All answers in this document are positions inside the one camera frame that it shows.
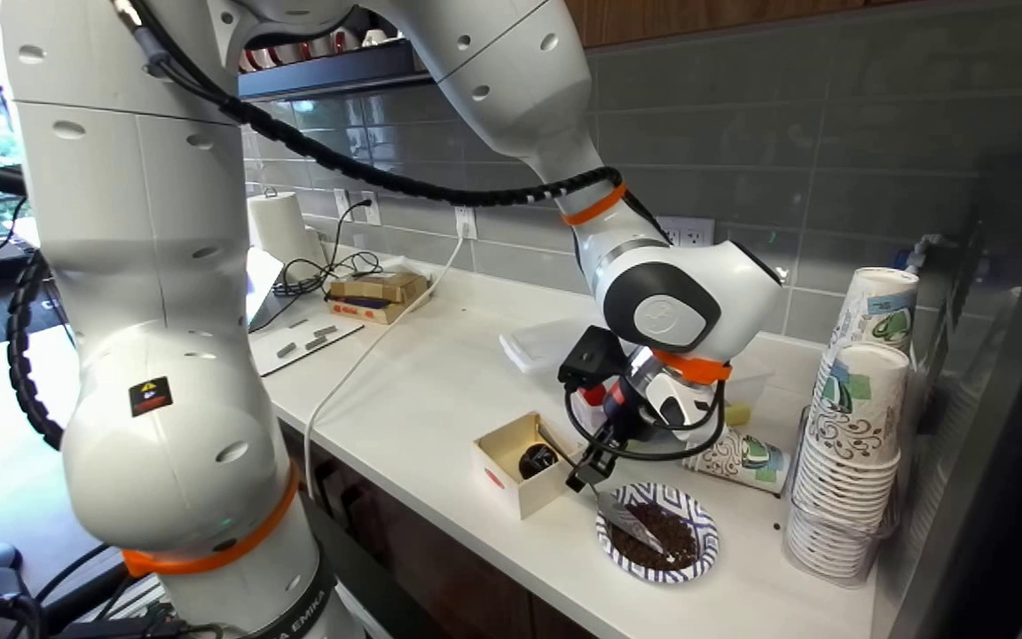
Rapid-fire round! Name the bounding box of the left paper cup stack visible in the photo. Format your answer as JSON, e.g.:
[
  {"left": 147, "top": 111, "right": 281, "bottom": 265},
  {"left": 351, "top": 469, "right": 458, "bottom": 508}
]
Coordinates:
[{"left": 831, "top": 265, "right": 919, "bottom": 350}]

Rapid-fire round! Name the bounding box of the white plastic tray lid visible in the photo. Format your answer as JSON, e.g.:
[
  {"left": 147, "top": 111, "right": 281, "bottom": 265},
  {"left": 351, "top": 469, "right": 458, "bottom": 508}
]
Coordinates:
[{"left": 500, "top": 318, "right": 584, "bottom": 381}]

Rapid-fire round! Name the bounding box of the cardboard box on counter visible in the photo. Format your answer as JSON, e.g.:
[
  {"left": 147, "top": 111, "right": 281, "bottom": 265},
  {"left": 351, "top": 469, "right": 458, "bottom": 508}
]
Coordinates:
[{"left": 328, "top": 269, "right": 429, "bottom": 323}]

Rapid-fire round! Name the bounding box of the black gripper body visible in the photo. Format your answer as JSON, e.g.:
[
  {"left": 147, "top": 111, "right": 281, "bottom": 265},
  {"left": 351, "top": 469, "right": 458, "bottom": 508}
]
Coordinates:
[{"left": 608, "top": 354, "right": 701, "bottom": 459}]

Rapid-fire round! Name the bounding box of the small wooden box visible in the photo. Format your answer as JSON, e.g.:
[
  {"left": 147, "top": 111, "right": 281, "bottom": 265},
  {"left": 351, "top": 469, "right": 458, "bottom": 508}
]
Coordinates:
[{"left": 477, "top": 410, "right": 571, "bottom": 519}]

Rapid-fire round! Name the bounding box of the black round object in box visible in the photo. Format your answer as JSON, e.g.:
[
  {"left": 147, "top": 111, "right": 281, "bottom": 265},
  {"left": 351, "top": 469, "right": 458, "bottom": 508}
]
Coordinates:
[{"left": 517, "top": 442, "right": 556, "bottom": 479}]

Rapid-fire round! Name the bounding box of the wooden upper cabinet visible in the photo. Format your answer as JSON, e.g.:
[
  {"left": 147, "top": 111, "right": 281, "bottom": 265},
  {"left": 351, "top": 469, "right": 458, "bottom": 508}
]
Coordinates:
[{"left": 561, "top": 0, "right": 930, "bottom": 52}]

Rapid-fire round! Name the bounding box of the right paper cup stack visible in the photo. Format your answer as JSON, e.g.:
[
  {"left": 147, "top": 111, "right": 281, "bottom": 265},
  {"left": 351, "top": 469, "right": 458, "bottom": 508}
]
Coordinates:
[{"left": 785, "top": 344, "right": 908, "bottom": 582}]

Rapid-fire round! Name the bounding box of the black coffee machine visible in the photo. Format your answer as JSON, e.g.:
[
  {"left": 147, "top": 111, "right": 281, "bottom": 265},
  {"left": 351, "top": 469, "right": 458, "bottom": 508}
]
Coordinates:
[{"left": 869, "top": 254, "right": 1022, "bottom": 639}]

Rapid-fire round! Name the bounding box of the clear plastic container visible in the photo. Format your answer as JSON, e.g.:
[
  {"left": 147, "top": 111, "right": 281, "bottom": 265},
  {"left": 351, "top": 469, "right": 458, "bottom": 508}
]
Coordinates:
[{"left": 724, "top": 370, "right": 805, "bottom": 437}]

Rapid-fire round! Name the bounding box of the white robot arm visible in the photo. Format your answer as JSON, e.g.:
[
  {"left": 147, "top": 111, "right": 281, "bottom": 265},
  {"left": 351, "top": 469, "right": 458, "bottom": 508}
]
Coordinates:
[{"left": 0, "top": 0, "right": 785, "bottom": 639}]

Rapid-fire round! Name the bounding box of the blue white packet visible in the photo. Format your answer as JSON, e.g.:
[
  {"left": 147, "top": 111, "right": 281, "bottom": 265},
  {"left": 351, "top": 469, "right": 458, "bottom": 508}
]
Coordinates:
[{"left": 684, "top": 430, "right": 791, "bottom": 493}]

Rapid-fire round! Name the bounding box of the white wall outlet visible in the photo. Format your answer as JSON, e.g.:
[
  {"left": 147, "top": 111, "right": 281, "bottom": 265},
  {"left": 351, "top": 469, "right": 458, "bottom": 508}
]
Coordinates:
[{"left": 661, "top": 216, "right": 712, "bottom": 243}]

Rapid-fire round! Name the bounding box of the silver spoon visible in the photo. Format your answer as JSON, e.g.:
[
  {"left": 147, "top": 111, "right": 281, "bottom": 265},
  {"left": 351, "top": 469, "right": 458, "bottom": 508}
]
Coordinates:
[{"left": 590, "top": 481, "right": 672, "bottom": 558}]

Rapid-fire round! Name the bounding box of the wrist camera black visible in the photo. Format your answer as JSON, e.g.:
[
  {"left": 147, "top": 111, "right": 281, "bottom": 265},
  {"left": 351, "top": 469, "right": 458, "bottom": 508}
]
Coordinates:
[{"left": 556, "top": 326, "right": 626, "bottom": 385}]

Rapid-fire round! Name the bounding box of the white power plug and cable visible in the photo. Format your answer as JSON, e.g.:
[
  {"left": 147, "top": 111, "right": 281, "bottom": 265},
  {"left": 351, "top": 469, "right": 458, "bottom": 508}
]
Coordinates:
[{"left": 297, "top": 207, "right": 481, "bottom": 501}]

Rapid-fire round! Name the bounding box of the paper cup stack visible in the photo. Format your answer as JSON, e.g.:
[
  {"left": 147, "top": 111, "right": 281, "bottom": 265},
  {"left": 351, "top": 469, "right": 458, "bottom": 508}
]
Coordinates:
[
  {"left": 831, "top": 265, "right": 919, "bottom": 350},
  {"left": 785, "top": 344, "right": 908, "bottom": 582}
]

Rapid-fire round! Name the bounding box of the patterned paper bowl with coffee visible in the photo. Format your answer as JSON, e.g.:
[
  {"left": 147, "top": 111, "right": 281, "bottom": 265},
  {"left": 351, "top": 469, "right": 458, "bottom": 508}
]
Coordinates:
[{"left": 596, "top": 481, "right": 721, "bottom": 584}]

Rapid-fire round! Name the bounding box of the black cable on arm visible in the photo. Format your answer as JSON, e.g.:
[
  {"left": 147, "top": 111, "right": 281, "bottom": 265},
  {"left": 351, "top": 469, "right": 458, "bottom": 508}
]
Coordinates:
[{"left": 117, "top": 0, "right": 627, "bottom": 208}]

